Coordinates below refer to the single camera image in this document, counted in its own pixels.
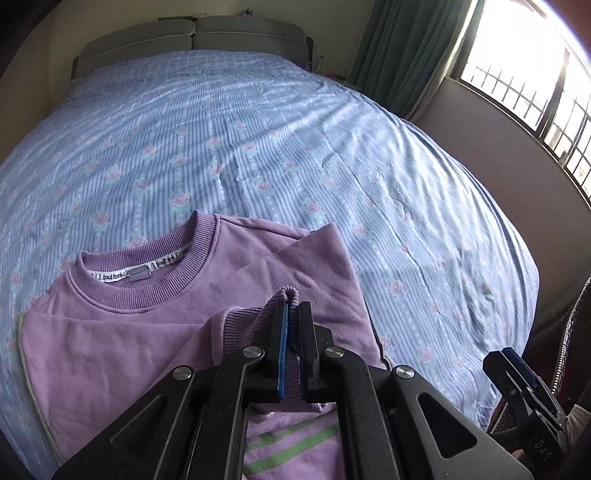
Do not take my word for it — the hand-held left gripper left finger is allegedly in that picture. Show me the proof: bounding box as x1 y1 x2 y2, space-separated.
51 300 296 480

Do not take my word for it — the purple sweatshirt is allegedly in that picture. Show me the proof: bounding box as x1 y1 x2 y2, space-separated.
18 210 389 480

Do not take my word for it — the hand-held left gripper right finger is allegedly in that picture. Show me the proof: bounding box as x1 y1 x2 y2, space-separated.
295 301 534 480

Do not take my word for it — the person's right forearm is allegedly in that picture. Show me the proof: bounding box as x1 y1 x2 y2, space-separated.
564 402 591 437

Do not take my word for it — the green curtain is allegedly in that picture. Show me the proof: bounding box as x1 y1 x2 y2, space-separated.
348 0 483 121

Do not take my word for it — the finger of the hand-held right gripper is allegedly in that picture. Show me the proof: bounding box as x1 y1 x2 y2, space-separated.
482 351 539 408
501 347 539 391

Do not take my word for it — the grey padded headboard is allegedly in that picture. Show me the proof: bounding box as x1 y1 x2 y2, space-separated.
71 16 315 84

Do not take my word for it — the bed with blue floral sheet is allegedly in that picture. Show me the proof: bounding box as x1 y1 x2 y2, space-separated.
0 51 541 462

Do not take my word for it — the window with metal grille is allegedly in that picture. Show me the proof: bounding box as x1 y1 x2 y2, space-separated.
445 0 591 204

